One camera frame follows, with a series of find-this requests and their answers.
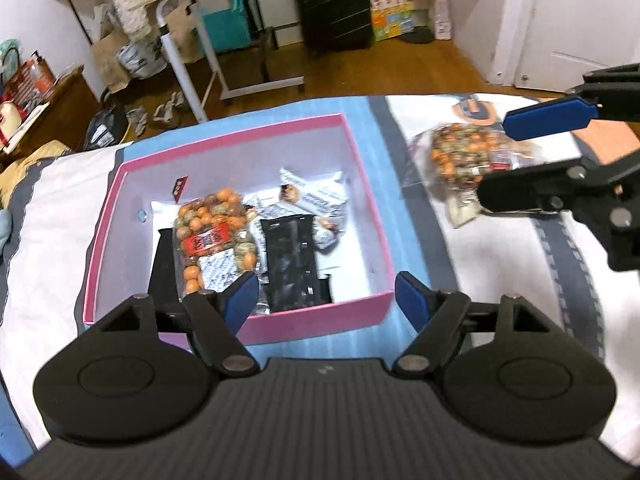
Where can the brown paper bag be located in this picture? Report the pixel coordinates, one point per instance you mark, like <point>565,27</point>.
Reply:
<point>110,60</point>

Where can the light blue cloth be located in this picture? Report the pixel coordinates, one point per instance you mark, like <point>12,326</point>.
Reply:
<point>4,230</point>

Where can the small dark red packet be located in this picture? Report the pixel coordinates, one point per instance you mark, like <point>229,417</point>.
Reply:
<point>180,188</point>

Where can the red printed box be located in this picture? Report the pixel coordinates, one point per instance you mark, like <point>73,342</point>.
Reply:
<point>30,82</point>

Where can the grey printed plastic bag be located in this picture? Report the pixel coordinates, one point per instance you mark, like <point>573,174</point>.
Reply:
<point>142,57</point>

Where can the grey shoe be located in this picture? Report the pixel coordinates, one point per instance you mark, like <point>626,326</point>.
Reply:
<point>167,110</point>
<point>136,119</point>

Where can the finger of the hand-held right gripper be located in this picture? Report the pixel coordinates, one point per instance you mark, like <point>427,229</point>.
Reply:
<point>520,187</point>
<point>545,117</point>

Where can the black snack packet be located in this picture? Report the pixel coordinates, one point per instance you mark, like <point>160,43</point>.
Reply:
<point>290,260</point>

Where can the white door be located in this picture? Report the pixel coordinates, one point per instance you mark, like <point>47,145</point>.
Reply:
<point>565,20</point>

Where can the black suitcase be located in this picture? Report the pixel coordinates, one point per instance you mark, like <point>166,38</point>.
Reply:
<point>330,5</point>

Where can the white rolling table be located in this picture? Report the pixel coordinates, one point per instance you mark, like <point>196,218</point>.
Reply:
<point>190,85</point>

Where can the black bag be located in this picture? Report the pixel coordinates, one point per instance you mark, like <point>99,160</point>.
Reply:
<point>105,127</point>

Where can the dark round floor object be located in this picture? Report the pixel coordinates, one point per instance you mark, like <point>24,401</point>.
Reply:
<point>416,37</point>

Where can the clear bag of orange nuts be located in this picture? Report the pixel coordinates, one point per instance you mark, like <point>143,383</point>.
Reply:
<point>210,220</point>
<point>460,150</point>

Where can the teal bag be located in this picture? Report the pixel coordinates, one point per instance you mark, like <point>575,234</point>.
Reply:
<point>225,25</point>

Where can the patterned flat package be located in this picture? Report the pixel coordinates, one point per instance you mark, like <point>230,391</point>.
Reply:
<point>442,12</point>

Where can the white printed paper sheet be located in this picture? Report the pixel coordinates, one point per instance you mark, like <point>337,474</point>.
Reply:
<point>165,217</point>

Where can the brown cardboard box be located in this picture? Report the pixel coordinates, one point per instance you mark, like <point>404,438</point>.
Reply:
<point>182,35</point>

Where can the colourful printed box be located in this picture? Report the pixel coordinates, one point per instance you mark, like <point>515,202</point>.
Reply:
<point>392,17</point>

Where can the wooden cabinet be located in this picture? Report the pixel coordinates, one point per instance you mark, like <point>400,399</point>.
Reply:
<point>65,105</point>

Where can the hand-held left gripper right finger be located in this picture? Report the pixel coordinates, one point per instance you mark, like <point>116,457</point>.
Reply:
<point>412,297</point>

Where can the pink cardboard box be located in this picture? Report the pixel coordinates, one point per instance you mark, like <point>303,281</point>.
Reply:
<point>320,317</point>

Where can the white jar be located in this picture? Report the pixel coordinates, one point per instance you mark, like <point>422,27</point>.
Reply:
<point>10,120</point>

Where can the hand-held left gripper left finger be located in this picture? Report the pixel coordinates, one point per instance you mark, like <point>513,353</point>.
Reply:
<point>241,301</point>

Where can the yellow cloth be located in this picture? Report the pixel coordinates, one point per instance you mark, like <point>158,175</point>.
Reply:
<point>35,165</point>

